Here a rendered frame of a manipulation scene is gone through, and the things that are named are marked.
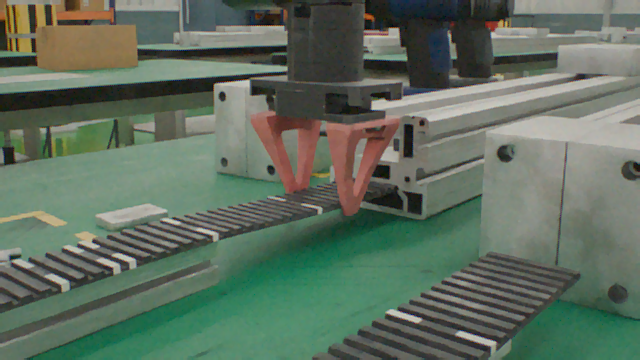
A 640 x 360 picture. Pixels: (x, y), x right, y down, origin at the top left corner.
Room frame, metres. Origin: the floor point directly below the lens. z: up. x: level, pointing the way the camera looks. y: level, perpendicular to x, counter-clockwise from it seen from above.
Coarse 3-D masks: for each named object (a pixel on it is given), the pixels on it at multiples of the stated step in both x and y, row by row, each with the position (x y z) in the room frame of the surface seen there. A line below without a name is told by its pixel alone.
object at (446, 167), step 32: (416, 96) 0.68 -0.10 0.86; (448, 96) 0.70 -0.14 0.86; (480, 96) 0.75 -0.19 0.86; (512, 96) 0.68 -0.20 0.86; (544, 96) 0.71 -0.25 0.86; (576, 96) 0.79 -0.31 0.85; (608, 96) 0.90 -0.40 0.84; (416, 128) 0.53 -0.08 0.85; (448, 128) 0.55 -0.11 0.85; (480, 128) 0.62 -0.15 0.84; (384, 160) 0.55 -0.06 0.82; (416, 160) 0.53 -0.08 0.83; (448, 160) 0.55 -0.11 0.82; (480, 160) 0.62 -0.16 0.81; (416, 192) 0.53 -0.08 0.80; (448, 192) 0.55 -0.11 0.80; (480, 192) 0.60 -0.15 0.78
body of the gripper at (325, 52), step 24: (288, 24) 0.49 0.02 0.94; (312, 24) 0.48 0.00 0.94; (336, 24) 0.48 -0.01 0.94; (360, 24) 0.49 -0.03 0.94; (288, 48) 0.49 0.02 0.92; (312, 48) 0.48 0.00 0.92; (336, 48) 0.48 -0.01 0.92; (360, 48) 0.49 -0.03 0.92; (288, 72) 0.49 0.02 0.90; (312, 72) 0.48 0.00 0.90; (336, 72) 0.48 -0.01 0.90; (360, 72) 0.49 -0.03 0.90; (336, 96) 0.46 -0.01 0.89; (360, 96) 0.45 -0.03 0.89; (384, 96) 0.49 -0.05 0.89
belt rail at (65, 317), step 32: (192, 256) 0.37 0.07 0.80; (96, 288) 0.32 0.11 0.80; (128, 288) 0.34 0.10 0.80; (160, 288) 0.35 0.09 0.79; (192, 288) 0.37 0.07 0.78; (0, 320) 0.28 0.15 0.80; (32, 320) 0.29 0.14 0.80; (64, 320) 0.31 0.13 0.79; (96, 320) 0.32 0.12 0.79; (0, 352) 0.28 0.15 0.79; (32, 352) 0.29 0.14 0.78
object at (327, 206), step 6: (288, 192) 0.51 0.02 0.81; (282, 198) 0.49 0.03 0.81; (288, 198) 0.49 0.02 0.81; (294, 198) 0.49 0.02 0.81; (300, 198) 0.49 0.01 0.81; (306, 198) 0.49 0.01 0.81; (312, 198) 0.49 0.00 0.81; (312, 204) 0.47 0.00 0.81; (318, 204) 0.47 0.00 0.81; (324, 204) 0.47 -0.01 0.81; (330, 204) 0.47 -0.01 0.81; (336, 204) 0.47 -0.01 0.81; (324, 210) 0.46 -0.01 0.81; (330, 210) 0.47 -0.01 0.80
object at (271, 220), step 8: (224, 208) 0.45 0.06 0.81; (232, 208) 0.45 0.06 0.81; (240, 208) 0.45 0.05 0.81; (248, 216) 0.43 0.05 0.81; (256, 216) 0.43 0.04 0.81; (264, 216) 0.43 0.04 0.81; (272, 216) 0.43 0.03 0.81; (280, 216) 0.43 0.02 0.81; (272, 224) 0.42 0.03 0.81; (280, 224) 0.43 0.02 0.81
